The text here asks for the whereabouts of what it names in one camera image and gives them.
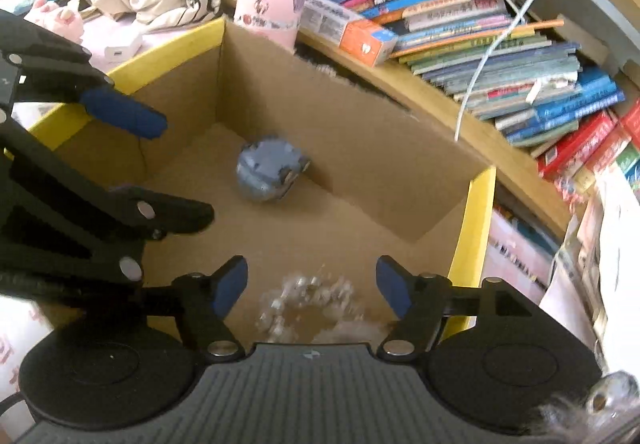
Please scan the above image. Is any stack of loose papers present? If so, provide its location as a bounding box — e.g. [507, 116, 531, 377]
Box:
[542, 164, 640, 375]

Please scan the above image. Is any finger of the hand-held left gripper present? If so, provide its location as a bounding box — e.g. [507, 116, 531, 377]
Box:
[0, 121, 215, 299]
[0, 8, 168, 141]

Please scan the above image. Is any orange and white carton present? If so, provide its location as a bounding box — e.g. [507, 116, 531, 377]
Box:
[299, 0, 399, 68]

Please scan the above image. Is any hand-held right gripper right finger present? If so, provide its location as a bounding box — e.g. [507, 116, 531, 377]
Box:
[375, 255, 551, 361]

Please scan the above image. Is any clear ball with grey fur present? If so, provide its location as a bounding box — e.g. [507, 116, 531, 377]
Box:
[530, 369, 640, 444]

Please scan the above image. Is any wooden bookshelf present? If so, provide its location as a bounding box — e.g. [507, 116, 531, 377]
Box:
[215, 0, 640, 275]

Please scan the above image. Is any blue grey toy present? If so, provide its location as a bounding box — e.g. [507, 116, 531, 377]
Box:
[236, 136, 313, 203]

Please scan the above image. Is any clear plastic bag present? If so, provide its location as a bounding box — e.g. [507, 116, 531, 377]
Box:
[255, 266, 396, 345]

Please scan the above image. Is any row of thin booklets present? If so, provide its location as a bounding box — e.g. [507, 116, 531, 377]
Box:
[490, 204, 563, 305]

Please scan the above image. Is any white charger block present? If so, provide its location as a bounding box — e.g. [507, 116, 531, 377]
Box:
[102, 31, 143, 64]

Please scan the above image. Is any cardboard box with yellow edges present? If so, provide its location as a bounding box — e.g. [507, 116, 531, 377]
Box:
[25, 16, 498, 350]

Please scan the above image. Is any pink plush toy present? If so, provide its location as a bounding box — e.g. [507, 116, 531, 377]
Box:
[24, 0, 86, 44]

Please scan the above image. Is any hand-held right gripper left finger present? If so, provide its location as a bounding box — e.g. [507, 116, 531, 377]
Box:
[142, 255, 249, 362]

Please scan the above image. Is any white cable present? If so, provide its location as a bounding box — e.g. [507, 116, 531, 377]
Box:
[452, 0, 560, 142]

